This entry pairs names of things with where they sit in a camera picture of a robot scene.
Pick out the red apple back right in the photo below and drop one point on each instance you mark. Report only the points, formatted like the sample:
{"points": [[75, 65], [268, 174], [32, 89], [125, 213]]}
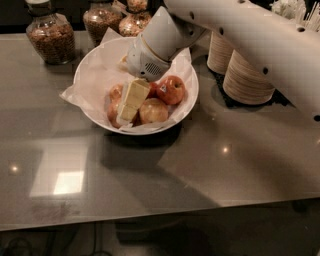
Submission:
{"points": [[171, 90]]}

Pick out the yellow red apple front left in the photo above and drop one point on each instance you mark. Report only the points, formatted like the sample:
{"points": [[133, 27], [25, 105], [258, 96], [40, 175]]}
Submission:
{"points": [[112, 113]]}

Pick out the paper bowl stack rear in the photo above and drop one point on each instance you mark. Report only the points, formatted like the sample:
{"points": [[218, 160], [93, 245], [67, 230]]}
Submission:
{"points": [[219, 55]]}

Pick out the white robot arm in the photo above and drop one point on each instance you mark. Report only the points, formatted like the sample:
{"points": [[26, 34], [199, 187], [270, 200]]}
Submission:
{"points": [[286, 54]]}

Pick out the paper bowl stack front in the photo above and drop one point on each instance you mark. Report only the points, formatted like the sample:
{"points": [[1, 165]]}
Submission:
{"points": [[244, 84]]}

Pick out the dark red apple back middle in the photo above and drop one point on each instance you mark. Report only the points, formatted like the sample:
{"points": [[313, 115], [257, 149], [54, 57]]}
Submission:
{"points": [[153, 90]]}

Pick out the paper bowl stack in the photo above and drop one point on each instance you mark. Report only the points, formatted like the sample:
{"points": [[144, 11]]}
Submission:
{"points": [[244, 84], [219, 55]]}

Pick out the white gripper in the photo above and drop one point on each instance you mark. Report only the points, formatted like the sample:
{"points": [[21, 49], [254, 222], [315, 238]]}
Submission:
{"points": [[142, 62]]}

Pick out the white paper liner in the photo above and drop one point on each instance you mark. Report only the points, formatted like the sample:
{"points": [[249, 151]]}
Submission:
{"points": [[96, 70]]}

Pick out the glass cereal jar far left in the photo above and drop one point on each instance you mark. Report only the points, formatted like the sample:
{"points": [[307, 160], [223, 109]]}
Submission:
{"points": [[50, 33]]}

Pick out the white stir sticks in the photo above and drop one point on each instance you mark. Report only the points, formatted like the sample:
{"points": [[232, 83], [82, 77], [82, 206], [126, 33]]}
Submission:
{"points": [[311, 15]]}

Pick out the glass cereal jar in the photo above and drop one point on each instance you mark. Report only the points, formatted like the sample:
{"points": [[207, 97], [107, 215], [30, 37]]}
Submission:
{"points": [[136, 19], [101, 15], [50, 33]]}

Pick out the white bowl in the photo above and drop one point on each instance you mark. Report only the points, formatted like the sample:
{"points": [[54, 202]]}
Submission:
{"points": [[96, 70]]}

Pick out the white napkin bundle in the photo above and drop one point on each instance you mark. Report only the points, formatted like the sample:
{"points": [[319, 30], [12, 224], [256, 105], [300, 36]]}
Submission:
{"points": [[289, 9]]}

